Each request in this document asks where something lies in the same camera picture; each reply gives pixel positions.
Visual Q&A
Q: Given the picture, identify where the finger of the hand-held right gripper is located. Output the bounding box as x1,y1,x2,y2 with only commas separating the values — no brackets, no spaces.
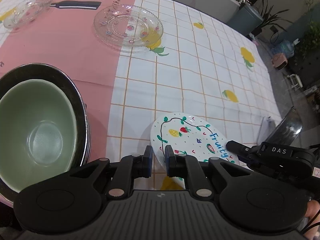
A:
244,159,310,180
226,141,316,173

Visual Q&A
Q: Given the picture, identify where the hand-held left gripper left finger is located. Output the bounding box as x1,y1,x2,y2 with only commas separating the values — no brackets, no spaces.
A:
67,145,153,197

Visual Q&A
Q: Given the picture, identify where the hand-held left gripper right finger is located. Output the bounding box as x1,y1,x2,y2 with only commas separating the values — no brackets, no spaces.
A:
165,144,253,197

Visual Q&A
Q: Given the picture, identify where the white fruit-print plate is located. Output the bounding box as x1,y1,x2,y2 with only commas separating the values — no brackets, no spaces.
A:
150,112,240,189

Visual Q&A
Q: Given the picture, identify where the green ceramic bowl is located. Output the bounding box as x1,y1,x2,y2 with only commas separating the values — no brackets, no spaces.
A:
0,79,78,193

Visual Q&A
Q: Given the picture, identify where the blue steel bowl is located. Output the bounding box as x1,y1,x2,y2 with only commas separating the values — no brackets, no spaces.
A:
0,64,88,200

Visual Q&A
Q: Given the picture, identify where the clear glass plate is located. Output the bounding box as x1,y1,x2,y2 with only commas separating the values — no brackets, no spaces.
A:
93,4,164,53
3,0,53,29

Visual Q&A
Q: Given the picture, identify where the person's right hand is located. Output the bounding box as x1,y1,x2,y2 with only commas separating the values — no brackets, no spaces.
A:
306,200,320,219

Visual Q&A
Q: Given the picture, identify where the dark glossy slab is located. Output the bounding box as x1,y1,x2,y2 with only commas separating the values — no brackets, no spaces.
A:
265,106,304,148

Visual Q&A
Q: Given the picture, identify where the white step stool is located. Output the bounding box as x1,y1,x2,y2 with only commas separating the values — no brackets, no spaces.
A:
287,73,304,90

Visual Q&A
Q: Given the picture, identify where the checked lemon-print tablecloth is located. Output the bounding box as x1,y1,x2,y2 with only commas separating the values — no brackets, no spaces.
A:
0,0,283,205

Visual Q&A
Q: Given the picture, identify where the blue water bottle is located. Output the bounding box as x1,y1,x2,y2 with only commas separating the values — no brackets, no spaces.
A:
274,39,299,58

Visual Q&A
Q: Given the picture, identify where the bushy plant in dark planter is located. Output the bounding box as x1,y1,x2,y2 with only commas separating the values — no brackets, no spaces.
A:
299,21,320,63

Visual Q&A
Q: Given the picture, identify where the grey pedal trash bin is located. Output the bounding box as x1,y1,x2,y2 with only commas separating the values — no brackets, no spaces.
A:
226,4,264,34

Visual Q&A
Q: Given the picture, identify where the potted long-leaf plant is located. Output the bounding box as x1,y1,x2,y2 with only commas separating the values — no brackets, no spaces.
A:
257,0,293,34

